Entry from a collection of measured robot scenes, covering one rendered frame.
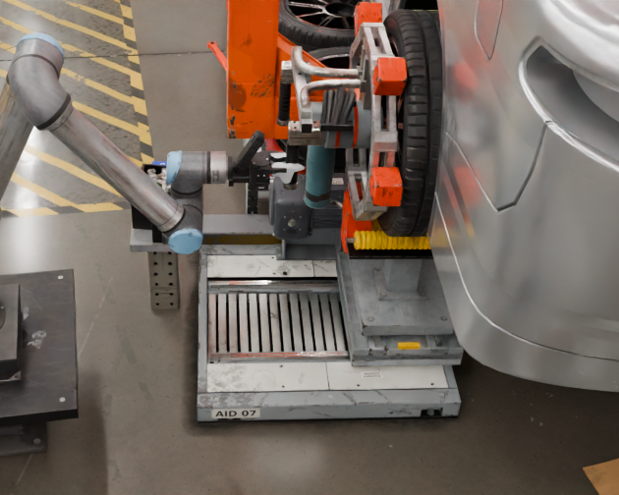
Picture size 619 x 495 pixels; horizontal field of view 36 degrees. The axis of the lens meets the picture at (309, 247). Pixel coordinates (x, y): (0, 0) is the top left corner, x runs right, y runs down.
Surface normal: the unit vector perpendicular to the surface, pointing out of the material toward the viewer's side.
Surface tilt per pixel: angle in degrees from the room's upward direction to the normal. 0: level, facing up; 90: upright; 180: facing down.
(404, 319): 0
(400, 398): 0
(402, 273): 90
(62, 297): 0
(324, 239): 90
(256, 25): 90
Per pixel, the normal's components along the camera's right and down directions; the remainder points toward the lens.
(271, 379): 0.06, -0.78
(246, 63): 0.08, 0.63
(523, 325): -0.52, 0.65
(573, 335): -0.29, 0.78
